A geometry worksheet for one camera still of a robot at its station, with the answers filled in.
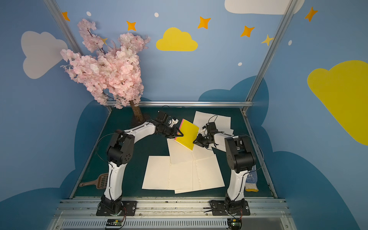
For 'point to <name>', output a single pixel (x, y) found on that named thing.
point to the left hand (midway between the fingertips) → (182, 133)
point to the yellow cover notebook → (189, 132)
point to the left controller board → (114, 222)
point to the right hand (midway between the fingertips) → (195, 141)
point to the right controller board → (235, 224)
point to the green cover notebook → (180, 154)
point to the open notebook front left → (161, 174)
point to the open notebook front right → (201, 174)
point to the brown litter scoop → (101, 182)
